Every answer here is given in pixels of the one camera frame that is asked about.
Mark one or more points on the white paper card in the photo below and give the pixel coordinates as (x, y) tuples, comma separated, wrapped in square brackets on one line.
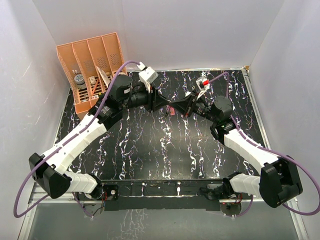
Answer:
[(104, 76)]

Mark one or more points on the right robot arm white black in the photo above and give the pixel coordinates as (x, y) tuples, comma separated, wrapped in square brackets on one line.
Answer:
[(278, 180)]

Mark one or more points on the small beige box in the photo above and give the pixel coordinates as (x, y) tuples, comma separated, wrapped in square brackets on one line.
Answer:
[(93, 80)]

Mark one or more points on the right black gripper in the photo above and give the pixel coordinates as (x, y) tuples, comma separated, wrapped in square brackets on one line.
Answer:
[(185, 105)]

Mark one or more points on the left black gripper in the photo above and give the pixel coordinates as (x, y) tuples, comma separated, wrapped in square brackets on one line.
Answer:
[(154, 102)]

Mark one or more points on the orange plastic file organizer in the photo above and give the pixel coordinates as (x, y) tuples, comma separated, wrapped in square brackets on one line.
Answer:
[(82, 57)]

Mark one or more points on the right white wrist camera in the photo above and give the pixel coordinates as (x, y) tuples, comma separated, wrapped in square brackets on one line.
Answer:
[(203, 85)]

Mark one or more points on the pink strap keyring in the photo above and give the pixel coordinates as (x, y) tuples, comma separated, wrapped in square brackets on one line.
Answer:
[(172, 111)]

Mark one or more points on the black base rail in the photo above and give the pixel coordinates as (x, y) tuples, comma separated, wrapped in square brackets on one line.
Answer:
[(172, 194)]

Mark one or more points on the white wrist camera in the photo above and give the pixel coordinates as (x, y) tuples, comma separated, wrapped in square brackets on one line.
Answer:
[(147, 75), (203, 85)]

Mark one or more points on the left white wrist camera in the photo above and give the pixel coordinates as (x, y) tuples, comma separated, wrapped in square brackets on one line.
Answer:
[(147, 75)]

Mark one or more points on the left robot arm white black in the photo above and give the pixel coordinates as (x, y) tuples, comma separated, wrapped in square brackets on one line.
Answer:
[(50, 169)]

